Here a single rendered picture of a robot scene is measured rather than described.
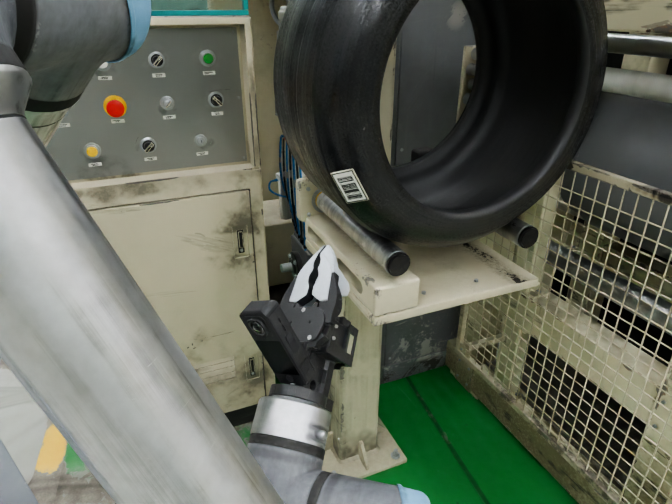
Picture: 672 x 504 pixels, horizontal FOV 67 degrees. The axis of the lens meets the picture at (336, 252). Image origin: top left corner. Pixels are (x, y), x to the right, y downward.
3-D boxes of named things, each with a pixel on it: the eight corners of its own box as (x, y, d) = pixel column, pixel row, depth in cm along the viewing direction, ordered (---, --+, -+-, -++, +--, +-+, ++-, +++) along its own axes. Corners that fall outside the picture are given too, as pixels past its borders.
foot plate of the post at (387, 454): (298, 427, 172) (298, 419, 170) (369, 405, 181) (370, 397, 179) (328, 490, 149) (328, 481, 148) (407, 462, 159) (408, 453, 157)
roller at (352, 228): (313, 191, 112) (331, 187, 114) (315, 210, 114) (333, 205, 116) (387, 257, 83) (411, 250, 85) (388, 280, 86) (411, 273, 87)
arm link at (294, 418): (234, 429, 59) (299, 438, 53) (246, 387, 61) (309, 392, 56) (281, 445, 65) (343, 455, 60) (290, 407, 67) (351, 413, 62)
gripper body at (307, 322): (316, 325, 72) (296, 411, 67) (279, 301, 66) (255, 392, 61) (361, 325, 68) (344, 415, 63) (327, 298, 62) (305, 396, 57)
